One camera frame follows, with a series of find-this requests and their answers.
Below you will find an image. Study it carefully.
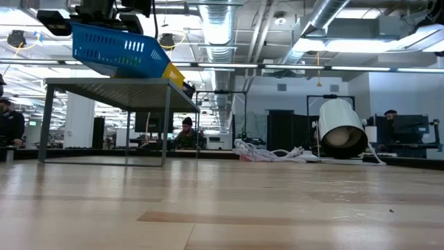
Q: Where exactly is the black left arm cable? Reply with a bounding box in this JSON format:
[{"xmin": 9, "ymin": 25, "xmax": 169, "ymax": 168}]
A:
[{"xmin": 151, "ymin": 0, "xmax": 160, "ymax": 40}]

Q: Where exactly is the white desk lamp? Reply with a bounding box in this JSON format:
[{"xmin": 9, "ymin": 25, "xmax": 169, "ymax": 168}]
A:
[{"xmin": 311, "ymin": 98, "xmax": 388, "ymax": 166}]

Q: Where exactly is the grey perforated metal shelf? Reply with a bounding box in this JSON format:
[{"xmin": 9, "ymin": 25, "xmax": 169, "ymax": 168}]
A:
[{"xmin": 37, "ymin": 77, "xmax": 201, "ymax": 167}]

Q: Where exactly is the white pillar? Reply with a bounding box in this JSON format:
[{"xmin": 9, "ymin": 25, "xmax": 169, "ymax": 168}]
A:
[{"xmin": 64, "ymin": 92, "xmax": 96, "ymax": 149}]

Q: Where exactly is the long ceiling light strip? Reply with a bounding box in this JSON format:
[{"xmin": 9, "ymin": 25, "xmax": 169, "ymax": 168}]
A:
[{"xmin": 0, "ymin": 59, "xmax": 444, "ymax": 73}]

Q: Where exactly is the black frame stand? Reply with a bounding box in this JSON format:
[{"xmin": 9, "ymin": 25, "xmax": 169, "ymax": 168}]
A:
[
  {"xmin": 195, "ymin": 90, "xmax": 248, "ymax": 137},
  {"xmin": 306, "ymin": 94, "xmax": 355, "ymax": 138}
]

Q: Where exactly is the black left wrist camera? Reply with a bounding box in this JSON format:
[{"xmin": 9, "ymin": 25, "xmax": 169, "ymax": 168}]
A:
[{"xmin": 120, "ymin": 0, "xmax": 153, "ymax": 18}]

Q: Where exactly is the blue plastic basket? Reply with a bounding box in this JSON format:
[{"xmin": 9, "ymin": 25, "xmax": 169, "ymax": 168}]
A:
[{"xmin": 71, "ymin": 22, "xmax": 172, "ymax": 79}]

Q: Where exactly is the black cabinet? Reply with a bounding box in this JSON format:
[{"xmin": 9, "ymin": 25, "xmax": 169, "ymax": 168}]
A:
[{"xmin": 266, "ymin": 109, "xmax": 320, "ymax": 152}]

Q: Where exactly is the yellow plastic basket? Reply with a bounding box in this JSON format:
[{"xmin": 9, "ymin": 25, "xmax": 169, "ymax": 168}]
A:
[{"xmin": 161, "ymin": 62, "xmax": 186, "ymax": 90}]

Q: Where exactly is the small black tripod camera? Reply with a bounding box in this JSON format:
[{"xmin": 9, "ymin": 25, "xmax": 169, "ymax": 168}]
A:
[{"xmin": 429, "ymin": 117, "xmax": 443, "ymax": 152}]

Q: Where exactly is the yellow hanging cord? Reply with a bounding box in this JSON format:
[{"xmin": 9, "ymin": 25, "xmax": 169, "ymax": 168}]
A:
[{"xmin": 315, "ymin": 51, "xmax": 322, "ymax": 88}]

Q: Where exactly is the black ceiling spotlight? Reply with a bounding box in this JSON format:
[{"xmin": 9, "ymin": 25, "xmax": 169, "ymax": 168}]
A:
[
  {"xmin": 158, "ymin": 33, "xmax": 176, "ymax": 52},
  {"xmin": 6, "ymin": 29, "xmax": 27, "ymax": 49}
]

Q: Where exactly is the white cylinder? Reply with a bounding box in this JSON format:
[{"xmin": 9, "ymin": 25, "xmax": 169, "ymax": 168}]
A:
[{"xmin": 364, "ymin": 125, "xmax": 378, "ymax": 143}]

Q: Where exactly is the black monitor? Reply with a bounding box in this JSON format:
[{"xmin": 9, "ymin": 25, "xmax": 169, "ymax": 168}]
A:
[
  {"xmin": 134, "ymin": 111, "xmax": 174, "ymax": 134},
  {"xmin": 375, "ymin": 114, "xmax": 431, "ymax": 144}
]

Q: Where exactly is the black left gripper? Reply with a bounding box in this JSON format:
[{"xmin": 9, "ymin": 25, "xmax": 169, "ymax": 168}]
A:
[{"xmin": 36, "ymin": 0, "xmax": 145, "ymax": 37}]

